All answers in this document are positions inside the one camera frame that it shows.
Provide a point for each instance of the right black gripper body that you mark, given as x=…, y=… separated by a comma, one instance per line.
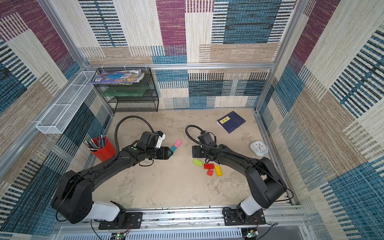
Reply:
x=199, y=151

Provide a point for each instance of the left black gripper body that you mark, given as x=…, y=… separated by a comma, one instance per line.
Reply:
x=159, y=154

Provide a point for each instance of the pink block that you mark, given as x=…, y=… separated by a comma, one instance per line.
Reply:
x=178, y=143

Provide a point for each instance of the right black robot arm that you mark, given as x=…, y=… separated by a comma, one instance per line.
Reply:
x=265, y=183

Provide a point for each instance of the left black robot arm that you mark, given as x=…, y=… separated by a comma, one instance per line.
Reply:
x=73, y=198

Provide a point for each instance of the lime green block right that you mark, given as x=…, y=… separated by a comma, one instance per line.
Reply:
x=198, y=162

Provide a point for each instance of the red long block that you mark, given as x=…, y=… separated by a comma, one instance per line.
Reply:
x=209, y=166

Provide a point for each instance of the red small block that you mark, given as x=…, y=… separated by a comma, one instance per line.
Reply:
x=210, y=173

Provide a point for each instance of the yellow block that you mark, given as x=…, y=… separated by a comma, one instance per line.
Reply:
x=218, y=171

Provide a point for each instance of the dark blue notebook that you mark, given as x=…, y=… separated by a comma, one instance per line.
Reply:
x=231, y=122

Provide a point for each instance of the white round clock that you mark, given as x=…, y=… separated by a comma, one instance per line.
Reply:
x=259, y=148

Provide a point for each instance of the red pen cup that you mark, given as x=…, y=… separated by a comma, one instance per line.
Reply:
x=102, y=148

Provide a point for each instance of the green tray in rack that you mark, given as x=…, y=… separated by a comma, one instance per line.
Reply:
x=124, y=92

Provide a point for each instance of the colourful magazine on rack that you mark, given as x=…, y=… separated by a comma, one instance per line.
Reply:
x=126, y=77

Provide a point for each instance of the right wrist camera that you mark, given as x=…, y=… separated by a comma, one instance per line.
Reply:
x=206, y=139

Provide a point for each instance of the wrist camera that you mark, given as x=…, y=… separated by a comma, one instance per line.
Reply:
x=206, y=139
x=151, y=140

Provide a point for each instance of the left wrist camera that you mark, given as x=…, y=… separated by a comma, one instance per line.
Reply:
x=151, y=140

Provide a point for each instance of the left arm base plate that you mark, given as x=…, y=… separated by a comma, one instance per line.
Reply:
x=132, y=220

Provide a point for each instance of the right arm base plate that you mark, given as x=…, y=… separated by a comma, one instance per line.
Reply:
x=234, y=217

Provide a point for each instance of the black wire shelf rack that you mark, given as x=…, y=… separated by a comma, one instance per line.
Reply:
x=149, y=102

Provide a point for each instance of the white wire wall basket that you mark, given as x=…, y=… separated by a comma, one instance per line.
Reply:
x=58, y=117

